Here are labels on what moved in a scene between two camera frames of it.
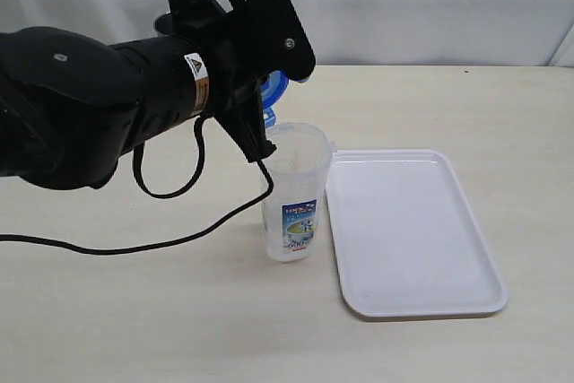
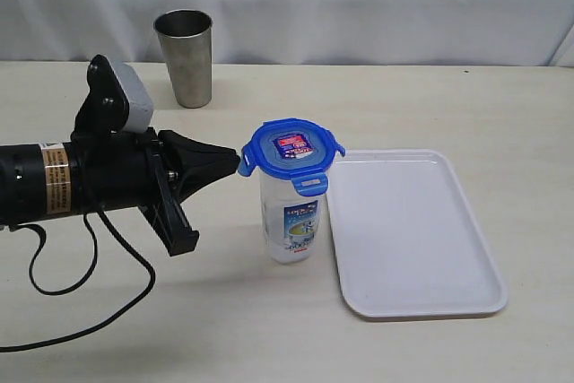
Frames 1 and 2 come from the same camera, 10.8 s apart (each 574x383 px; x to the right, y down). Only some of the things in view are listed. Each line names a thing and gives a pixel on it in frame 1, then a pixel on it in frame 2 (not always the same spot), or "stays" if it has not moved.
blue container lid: x=272 y=90 to x=295 y=149
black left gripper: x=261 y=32 to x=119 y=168
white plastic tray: x=407 y=239 stays
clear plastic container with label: x=292 y=211 stays
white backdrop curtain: x=354 y=9 stays
